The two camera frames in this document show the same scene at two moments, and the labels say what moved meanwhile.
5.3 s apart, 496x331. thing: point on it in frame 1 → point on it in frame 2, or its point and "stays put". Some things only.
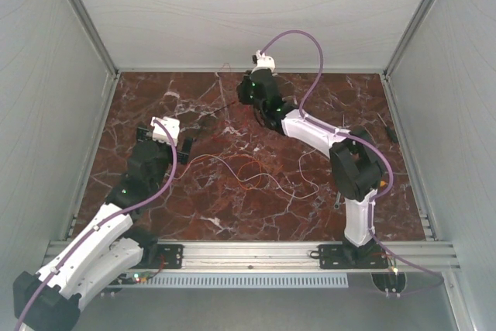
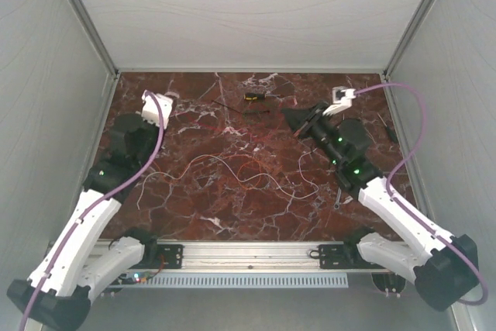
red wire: x=222 y=93 → x=238 y=132
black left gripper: x=182 y=155 → x=149 y=124
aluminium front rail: x=296 y=255 stays put
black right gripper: x=242 y=88 → x=301 y=120
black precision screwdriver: x=391 y=133 stays put
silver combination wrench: x=337 y=204 stays put
